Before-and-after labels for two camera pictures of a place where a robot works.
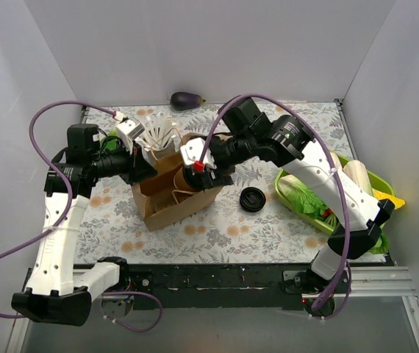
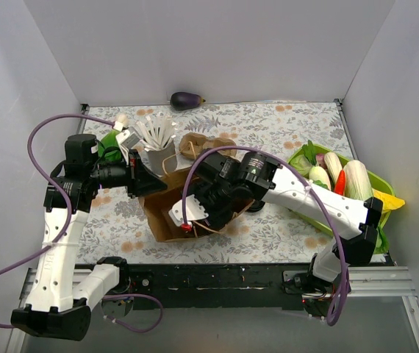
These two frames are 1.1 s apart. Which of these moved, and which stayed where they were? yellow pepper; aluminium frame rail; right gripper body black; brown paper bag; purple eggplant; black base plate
Moved: right gripper body black; brown paper bag
Stayed: aluminium frame rail; yellow pepper; purple eggplant; black base plate
